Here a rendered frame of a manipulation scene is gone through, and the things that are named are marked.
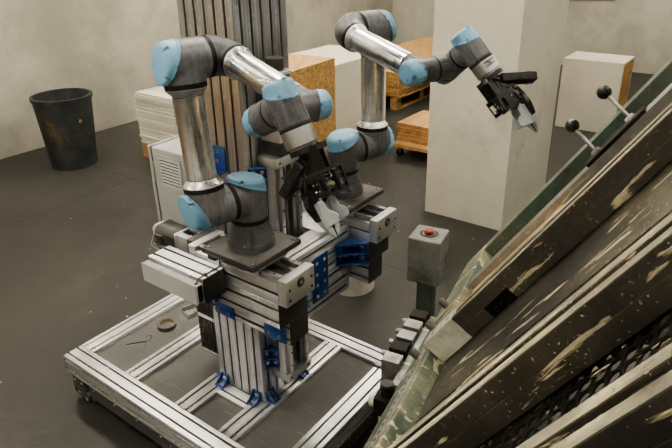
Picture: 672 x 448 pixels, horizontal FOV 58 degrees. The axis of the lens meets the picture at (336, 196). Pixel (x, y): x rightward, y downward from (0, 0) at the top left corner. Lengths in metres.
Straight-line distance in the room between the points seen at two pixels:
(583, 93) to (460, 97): 2.73
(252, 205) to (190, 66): 0.44
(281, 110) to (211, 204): 0.52
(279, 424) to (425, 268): 0.83
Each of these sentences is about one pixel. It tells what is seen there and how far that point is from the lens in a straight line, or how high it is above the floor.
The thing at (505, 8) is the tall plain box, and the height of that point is 1.49.
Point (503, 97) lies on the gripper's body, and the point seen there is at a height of 1.49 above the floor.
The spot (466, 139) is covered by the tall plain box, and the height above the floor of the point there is 0.62.
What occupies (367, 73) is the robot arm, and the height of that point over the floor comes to 1.47.
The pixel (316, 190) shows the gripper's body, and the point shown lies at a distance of 1.30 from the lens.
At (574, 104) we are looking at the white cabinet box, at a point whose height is 0.26.
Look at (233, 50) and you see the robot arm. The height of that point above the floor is 1.65.
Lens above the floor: 1.93
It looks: 24 degrees down
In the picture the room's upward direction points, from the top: 1 degrees counter-clockwise
